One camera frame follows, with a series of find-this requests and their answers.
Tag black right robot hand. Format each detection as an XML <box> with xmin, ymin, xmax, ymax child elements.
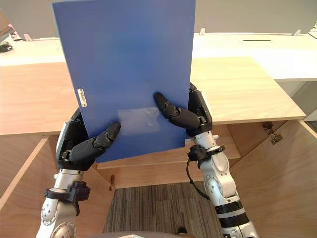
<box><xmin>154</xmin><ymin>82</ymin><xmax>214</xmax><ymax>137</ymax></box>

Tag light wooden cabinet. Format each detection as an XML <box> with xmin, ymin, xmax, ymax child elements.
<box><xmin>0</xmin><ymin>56</ymin><xmax>307</xmax><ymax>192</ymax></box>

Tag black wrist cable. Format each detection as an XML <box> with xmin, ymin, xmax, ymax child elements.
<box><xmin>185</xmin><ymin>158</ymin><xmax>211</xmax><ymax>200</ymax></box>

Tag white desk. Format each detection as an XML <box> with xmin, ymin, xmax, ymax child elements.
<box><xmin>0</xmin><ymin>32</ymin><xmax>317</xmax><ymax>81</ymax></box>

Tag wooden cabinet door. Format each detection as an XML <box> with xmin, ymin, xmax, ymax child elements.
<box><xmin>0</xmin><ymin>135</ymin><xmax>112</xmax><ymax>238</ymax></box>
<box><xmin>229</xmin><ymin>119</ymin><xmax>317</xmax><ymax>238</ymax></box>

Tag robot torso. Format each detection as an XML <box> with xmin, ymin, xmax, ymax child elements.
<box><xmin>85</xmin><ymin>232</ymin><xmax>180</xmax><ymax>238</ymax></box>

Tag blue plastic folder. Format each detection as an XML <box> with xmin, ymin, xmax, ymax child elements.
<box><xmin>51</xmin><ymin>0</ymin><xmax>197</xmax><ymax>164</ymax></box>

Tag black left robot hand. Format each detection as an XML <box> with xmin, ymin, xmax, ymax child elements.
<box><xmin>55</xmin><ymin>108</ymin><xmax>122</xmax><ymax>172</ymax></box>

